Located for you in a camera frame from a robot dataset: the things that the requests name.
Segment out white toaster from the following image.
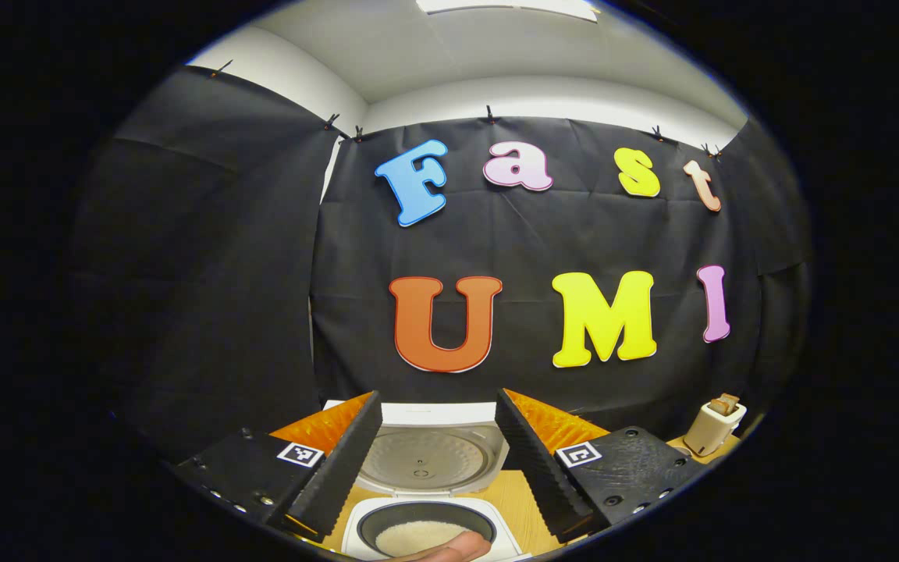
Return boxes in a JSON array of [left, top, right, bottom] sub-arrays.
[[684, 400, 748, 457]]

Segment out white rice cooker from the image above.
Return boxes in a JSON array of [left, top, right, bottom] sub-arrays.
[[323, 400, 524, 562]]

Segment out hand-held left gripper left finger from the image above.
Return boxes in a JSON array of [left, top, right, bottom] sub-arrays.
[[172, 390, 384, 539]]

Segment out black backdrop cloth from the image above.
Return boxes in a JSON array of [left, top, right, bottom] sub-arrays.
[[67, 66, 813, 461]]

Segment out white rice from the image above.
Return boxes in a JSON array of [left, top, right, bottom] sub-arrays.
[[375, 521, 470, 557]]

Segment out long ceiling light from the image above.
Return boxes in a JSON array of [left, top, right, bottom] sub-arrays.
[[417, 0, 600, 22]]

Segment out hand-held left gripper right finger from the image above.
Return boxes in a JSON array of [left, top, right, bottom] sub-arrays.
[[494, 388, 708, 543]]

